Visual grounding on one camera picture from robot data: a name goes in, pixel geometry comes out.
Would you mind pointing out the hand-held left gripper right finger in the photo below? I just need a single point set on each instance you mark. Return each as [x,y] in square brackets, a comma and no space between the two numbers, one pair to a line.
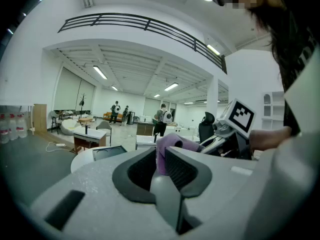
[237,196]

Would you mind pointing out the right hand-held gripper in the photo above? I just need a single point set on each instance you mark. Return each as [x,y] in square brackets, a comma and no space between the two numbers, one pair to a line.
[240,119]

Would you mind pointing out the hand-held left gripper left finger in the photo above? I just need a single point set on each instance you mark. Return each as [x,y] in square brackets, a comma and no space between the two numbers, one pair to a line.
[100,184]

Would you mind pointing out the dark green tray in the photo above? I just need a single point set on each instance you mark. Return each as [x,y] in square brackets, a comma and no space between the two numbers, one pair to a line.
[110,152]

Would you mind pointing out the purple cloth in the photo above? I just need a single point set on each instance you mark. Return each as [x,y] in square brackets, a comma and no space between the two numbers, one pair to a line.
[172,140]

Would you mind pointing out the person's right forearm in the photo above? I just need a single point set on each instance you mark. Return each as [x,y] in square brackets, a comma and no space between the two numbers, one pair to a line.
[270,137]

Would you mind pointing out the black office chair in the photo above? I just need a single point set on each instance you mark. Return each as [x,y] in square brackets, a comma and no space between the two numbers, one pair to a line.
[206,129]

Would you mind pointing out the white round backpack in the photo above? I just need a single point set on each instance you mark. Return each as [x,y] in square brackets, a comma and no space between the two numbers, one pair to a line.
[116,109]
[167,117]

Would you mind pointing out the gray shell chair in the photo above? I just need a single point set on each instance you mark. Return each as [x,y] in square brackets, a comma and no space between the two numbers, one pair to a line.
[103,126]

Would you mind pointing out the white sink unit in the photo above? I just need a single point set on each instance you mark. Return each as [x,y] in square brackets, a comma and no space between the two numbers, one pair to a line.
[145,140]

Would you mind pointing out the white bean bag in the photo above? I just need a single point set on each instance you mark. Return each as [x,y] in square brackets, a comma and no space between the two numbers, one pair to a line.
[70,127]

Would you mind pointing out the wooden coffee table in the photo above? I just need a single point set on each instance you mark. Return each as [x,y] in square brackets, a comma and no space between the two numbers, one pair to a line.
[85,120]

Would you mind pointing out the white display cabinet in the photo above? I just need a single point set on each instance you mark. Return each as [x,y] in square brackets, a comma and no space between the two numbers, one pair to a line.
[272,109]

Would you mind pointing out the brown cabinet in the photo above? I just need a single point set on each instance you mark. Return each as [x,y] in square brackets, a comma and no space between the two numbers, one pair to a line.
[145,129]

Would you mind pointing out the orange sofa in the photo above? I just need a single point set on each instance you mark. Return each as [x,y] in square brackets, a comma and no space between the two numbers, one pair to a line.
[112,116]

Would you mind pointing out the ceiling tube light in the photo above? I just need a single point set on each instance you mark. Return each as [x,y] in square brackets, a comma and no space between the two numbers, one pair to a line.
[100,72]
[114,88]
[213,49]
[171,86]

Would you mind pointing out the black coat stand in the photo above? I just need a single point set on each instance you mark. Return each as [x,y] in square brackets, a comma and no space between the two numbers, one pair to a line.
[82,104]

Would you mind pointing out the person's black printed t-shirt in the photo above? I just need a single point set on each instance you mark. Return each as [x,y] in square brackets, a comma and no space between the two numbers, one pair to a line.
[291,119]

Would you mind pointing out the wooden panel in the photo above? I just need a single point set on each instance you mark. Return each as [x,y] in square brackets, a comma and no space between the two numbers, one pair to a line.
[40,117]

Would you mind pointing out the clear water bottle red label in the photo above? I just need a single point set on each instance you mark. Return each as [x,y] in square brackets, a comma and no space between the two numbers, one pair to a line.
[22,126]
[3,130]
[13,127]

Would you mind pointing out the black metal railing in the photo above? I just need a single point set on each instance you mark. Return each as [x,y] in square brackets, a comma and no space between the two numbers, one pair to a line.
[150,24]

